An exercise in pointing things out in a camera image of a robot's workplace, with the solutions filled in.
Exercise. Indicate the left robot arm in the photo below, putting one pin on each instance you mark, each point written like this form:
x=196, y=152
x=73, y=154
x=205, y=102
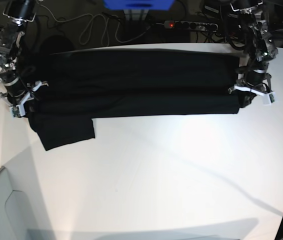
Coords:
x=259, y=47

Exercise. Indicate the blue box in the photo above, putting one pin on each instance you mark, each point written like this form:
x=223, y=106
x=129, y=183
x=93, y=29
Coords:
x=116, y=5

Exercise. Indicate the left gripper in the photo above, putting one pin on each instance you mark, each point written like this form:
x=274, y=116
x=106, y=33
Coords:
x=258, y=83

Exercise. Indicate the black T-shirt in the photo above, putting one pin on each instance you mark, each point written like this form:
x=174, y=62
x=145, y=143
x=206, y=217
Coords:
x=87, y=85

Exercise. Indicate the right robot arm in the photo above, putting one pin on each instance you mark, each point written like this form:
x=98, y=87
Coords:
x=19, y=13

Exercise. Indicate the grey power strip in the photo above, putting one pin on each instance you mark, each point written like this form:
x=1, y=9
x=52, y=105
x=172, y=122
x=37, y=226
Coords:
x=191, y=26

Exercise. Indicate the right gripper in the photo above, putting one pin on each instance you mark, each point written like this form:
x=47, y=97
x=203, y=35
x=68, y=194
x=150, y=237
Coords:
x=24, y=95

